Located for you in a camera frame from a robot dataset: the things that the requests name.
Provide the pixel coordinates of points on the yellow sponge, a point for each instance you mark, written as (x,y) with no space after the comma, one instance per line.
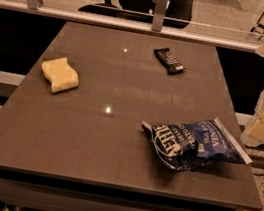
(60,74)

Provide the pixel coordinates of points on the black office chair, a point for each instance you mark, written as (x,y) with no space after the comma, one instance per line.
(177,14)

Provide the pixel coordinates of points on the blue chip bag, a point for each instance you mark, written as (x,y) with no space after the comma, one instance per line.
(183,147)

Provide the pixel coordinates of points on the black rxbar chocolate bar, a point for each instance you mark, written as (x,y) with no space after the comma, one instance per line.
(168,61)

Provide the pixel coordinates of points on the middle metal glass bracket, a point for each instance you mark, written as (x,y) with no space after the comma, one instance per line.
(159,15)

